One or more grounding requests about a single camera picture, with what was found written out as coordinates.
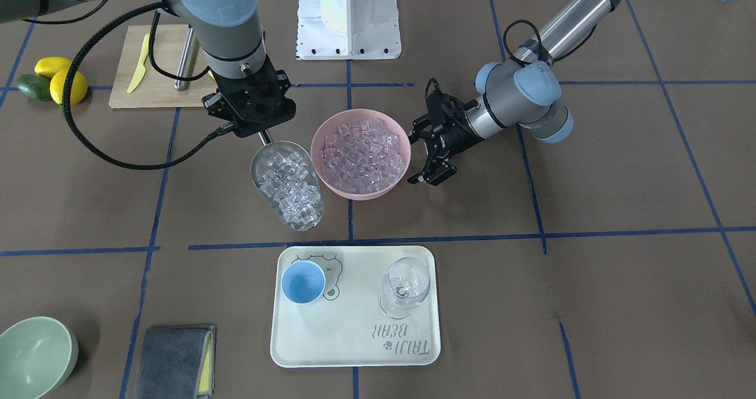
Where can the yellow lemon back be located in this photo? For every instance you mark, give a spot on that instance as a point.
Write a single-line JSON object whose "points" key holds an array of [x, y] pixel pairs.
{"points": [[50, 66]]}

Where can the steel muddler black cap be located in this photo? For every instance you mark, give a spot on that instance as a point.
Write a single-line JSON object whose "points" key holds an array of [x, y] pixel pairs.
{"points": [[188, 56]]}

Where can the clear wine glass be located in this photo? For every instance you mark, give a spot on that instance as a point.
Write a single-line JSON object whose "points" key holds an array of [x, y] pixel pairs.
{"points": [[405, 286]]}

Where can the stainless steel ice scoop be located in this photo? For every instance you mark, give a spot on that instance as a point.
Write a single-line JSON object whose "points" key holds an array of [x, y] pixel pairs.
{"points": [[284, 174]]}

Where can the pile of clear ice cubes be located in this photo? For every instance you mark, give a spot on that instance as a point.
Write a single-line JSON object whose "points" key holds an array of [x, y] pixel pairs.
{"points": [[362, 158]]}

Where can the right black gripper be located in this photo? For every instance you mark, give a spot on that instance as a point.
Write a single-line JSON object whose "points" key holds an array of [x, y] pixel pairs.
{"points": [[213, 104]]}

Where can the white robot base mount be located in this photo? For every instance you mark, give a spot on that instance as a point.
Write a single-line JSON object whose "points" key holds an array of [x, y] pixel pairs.
{"points": [[348, 30]]}

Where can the cream serving tray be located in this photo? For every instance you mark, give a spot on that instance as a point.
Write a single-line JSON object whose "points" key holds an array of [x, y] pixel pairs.
{"points": [[346, 326]]}

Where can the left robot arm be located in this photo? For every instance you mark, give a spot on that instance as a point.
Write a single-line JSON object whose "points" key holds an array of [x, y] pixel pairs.
{"points": [[522, 90]]}

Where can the wooden cutting board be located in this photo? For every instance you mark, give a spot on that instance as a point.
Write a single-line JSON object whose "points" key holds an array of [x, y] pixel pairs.
{"points": [[155, 90]]}

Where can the green avocado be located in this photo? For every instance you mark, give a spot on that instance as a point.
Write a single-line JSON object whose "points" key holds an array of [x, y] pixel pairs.
{"points": [[34, 87]]}

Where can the green ceramic bowl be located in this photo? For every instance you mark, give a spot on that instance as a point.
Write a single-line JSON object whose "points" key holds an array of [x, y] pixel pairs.
{"points": [[37, 355]]}

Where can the grey yellow folded cloth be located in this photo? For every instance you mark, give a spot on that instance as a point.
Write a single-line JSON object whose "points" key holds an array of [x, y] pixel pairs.
{"points": [[177, 362]]}

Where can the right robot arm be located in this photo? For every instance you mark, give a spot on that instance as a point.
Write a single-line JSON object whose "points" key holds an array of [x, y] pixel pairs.
{"points": [[229, 32]]}

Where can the yellow plastic knife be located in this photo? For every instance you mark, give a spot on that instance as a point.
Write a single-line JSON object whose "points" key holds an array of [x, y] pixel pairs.
{"points": [[140, 68]]}

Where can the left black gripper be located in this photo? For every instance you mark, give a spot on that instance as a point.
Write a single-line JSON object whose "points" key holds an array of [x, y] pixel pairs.
{"points": [[459, 132]]}

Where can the pink bowl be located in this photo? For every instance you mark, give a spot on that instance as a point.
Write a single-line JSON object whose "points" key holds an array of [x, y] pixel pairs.
{"points": [[351, 116]]}

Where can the blue cup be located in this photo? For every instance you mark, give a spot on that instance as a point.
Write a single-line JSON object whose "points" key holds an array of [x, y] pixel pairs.
{"points": [[303, 282]]}

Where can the yellow lemon front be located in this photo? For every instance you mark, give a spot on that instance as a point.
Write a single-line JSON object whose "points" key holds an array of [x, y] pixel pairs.
{"points": [[78, 91]]}

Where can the yellow lemon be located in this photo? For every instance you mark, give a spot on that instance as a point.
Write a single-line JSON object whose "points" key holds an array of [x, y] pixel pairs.
{"points": [[78, 91], [50, 66]]}

